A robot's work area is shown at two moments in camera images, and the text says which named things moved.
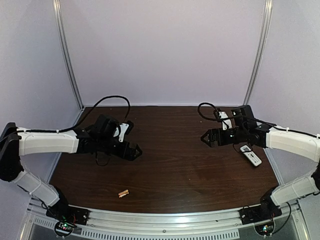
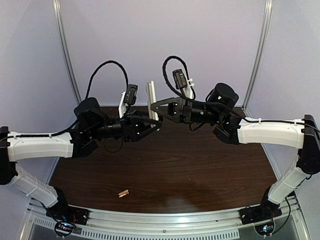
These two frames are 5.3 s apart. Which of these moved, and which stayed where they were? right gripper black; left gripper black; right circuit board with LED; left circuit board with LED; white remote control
Moved: white remote control; left gripper black; right gripper black
Stayed: right circuit board with LED; left circuit board with LED
